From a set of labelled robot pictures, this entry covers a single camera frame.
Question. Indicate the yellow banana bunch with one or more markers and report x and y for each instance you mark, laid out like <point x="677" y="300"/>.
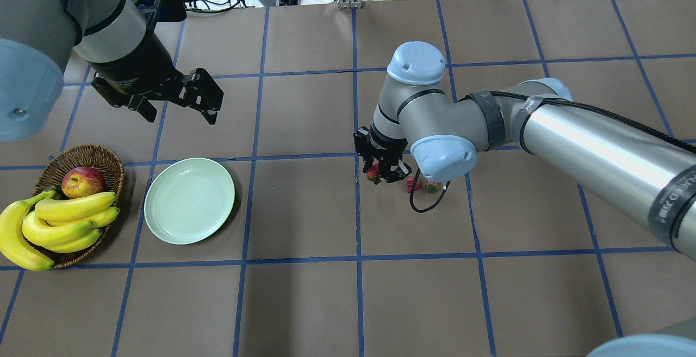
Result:
<point x="33" y="228"/>

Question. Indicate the woven wicker basket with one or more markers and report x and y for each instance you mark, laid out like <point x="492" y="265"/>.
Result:
<point x="109" y="164"/>

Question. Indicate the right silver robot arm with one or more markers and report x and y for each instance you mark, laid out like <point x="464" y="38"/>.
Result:
<point x="644" y="173"/>

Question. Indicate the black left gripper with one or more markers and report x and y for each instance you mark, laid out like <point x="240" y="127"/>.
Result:
<point x="139" y="62"/>

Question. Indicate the light green plate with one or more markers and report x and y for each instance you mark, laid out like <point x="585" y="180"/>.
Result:
<point x="189" y="201"/>

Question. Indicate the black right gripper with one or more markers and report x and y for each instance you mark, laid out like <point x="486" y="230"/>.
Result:
<point x="382" y="149"/>

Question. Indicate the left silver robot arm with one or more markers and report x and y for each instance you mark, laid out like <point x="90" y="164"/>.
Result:
<point x="115" y="37"/>

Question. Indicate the red apple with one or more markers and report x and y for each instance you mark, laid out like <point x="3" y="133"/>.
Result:
<point x="81" y="182"/>

